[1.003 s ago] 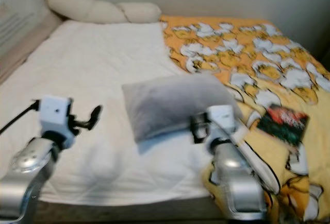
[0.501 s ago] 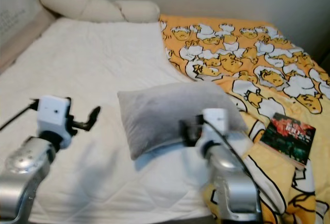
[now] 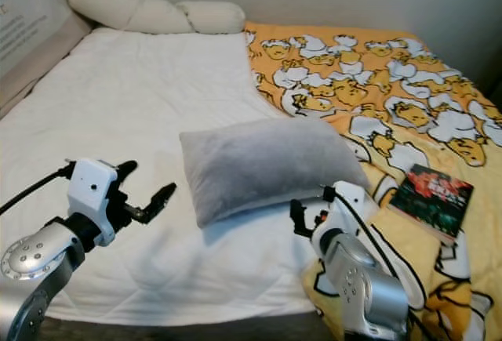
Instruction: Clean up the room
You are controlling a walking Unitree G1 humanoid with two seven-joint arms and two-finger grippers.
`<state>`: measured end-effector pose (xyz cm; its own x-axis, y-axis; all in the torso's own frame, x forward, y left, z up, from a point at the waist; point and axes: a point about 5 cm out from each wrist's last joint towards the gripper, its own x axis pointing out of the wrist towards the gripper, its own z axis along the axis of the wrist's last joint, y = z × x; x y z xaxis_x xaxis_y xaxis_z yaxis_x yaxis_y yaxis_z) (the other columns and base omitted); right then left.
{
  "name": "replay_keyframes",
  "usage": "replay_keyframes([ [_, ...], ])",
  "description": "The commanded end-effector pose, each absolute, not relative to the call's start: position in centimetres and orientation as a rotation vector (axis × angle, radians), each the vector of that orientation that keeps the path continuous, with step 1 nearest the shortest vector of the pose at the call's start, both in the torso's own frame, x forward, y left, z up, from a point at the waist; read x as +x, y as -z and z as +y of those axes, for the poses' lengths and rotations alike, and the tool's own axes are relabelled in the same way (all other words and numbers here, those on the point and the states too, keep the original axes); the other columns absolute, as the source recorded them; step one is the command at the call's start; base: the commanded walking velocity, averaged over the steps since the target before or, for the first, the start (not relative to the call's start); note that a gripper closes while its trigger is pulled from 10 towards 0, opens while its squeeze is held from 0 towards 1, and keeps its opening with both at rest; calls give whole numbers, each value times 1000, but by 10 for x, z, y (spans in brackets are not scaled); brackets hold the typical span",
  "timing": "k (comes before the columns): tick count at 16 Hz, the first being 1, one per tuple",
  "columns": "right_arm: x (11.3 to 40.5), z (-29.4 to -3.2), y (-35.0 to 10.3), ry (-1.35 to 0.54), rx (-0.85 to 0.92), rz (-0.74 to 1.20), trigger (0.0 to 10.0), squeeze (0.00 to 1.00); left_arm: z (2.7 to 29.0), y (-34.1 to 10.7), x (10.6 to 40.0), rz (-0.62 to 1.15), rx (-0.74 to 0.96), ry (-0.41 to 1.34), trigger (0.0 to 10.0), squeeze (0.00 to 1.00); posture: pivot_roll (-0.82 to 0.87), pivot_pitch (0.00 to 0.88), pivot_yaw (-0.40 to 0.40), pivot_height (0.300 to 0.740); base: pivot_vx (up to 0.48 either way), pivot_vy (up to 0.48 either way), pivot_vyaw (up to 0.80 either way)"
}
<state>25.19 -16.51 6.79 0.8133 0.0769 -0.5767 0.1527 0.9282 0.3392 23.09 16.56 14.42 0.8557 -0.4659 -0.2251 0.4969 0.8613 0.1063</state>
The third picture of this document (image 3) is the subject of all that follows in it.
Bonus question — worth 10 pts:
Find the grey pillow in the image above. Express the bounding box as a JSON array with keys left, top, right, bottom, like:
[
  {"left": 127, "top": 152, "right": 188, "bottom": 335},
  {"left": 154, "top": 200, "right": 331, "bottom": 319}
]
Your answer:
[{"left": 179, "top": 118, "right": 371, "bottom": 228}]

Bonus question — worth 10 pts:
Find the green paperback book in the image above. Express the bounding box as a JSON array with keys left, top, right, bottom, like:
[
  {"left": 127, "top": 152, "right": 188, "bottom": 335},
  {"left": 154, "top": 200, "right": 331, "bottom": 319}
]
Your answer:
[{"left": 387, "top": 163, "right": 475, "bottom": 244}]

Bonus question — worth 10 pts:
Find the white quilted mattress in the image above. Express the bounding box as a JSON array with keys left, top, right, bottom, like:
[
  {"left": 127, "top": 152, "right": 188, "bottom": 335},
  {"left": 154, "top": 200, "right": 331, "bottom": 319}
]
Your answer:
[{"left": 0, "top": 26, "right": 385, "bottom": 328}]

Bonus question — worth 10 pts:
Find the yellow cartoon print blanket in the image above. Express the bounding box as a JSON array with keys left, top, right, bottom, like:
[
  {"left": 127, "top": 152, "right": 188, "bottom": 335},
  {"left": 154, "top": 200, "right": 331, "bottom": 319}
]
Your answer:
[{"left": 243, "top": 21, "right": 502, "bottom": 341}]

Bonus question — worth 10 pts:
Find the cream long bolster pillow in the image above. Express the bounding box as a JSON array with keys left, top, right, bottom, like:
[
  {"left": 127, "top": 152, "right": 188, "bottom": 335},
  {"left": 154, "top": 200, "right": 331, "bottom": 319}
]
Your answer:
[{"left": 67, "top": 0, "right": 246, "bottom": 36}]

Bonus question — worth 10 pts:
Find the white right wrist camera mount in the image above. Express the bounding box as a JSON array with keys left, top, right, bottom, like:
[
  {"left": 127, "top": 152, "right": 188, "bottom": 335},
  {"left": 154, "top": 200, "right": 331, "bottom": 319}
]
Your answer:
[{"left": 310, "top": 180, "right": 379, "bottom": 252}]

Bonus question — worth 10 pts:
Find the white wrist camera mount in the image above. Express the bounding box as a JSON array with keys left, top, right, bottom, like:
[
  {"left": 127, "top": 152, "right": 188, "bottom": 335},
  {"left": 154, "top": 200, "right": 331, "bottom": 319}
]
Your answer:
[
  {"left": 67, "top": 158, "right": 122, "bottom": 246},
  {"left": 310, "top": 180, "right": 379, "bottom": 252}
]

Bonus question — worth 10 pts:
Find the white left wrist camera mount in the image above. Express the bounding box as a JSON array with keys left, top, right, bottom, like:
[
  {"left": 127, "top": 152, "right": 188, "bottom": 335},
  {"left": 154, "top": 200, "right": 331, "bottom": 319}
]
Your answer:
[{"left": 67, "top": 158, "right": 122, "bottom": 246}]

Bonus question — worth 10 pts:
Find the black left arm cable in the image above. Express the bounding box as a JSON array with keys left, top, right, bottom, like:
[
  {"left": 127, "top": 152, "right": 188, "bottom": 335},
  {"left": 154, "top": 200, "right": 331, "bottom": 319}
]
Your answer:
[{"left": 0, "top": 165, "right": 75, "bottom": 215}]

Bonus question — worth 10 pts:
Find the grey bed frame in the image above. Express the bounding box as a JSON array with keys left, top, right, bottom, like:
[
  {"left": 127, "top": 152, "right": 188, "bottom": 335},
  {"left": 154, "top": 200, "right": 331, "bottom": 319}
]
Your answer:
[{"left": 39, "top": 314, "right": 322, "bottom": 341}]

